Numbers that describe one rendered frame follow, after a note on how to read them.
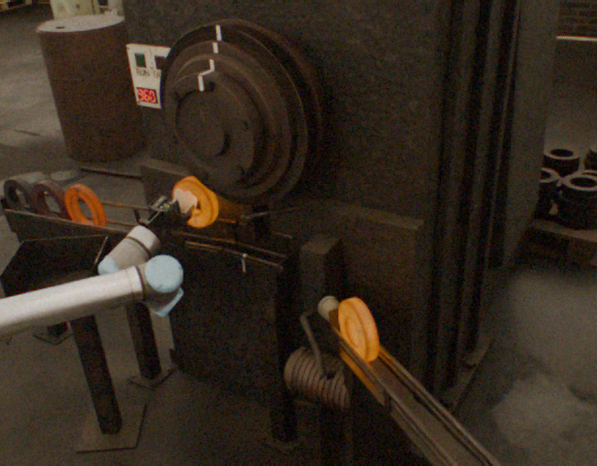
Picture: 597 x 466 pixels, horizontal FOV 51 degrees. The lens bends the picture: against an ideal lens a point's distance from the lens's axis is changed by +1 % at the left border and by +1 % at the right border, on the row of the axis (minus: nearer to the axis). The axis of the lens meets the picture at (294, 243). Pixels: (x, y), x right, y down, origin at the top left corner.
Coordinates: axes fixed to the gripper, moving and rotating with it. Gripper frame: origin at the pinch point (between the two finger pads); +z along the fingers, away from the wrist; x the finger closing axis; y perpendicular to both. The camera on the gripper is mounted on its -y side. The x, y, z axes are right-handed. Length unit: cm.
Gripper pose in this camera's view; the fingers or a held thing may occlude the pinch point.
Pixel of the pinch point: (194, 196)
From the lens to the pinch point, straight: 187.1
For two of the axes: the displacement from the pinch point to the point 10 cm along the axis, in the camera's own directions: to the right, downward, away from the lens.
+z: 5.1, -6.7, 5.4
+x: -8.4, -2.4, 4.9
